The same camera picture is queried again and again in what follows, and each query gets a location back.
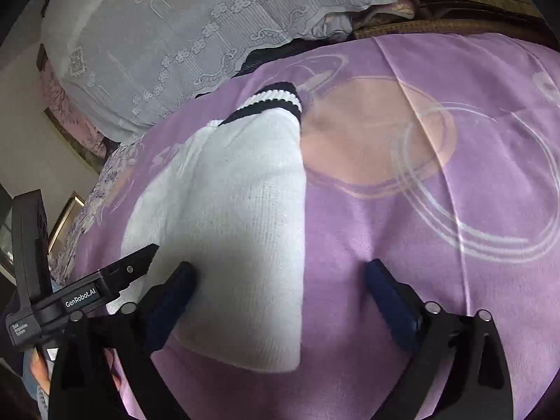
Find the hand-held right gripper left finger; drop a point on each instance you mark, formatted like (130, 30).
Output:
(173, 302)

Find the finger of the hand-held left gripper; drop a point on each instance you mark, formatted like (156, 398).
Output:
(28, 249)
(131, 267)

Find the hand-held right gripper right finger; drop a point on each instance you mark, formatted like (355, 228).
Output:
(389, 302)

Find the white sweater with black trim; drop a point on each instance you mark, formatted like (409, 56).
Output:
(245, 227)

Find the person's left hand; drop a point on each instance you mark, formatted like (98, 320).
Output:
(41, 372)

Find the light blue denim cloth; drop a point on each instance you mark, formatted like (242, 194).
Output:
(33, 385)

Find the purple printed blanket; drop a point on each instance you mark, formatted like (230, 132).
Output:
(350, 227)

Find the purple floral bedsheet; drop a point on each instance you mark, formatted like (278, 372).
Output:
(105, 175)

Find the pink floral pillow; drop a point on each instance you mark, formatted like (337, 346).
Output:
(65, 105)

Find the white lace cover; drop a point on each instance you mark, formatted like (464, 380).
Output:
(153, 30)

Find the dark cloth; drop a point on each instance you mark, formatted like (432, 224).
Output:
(280, 52)

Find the pale folded cloths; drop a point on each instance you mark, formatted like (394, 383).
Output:
(350, 19)

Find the wooden frame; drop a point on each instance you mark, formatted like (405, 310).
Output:
(65, 223)

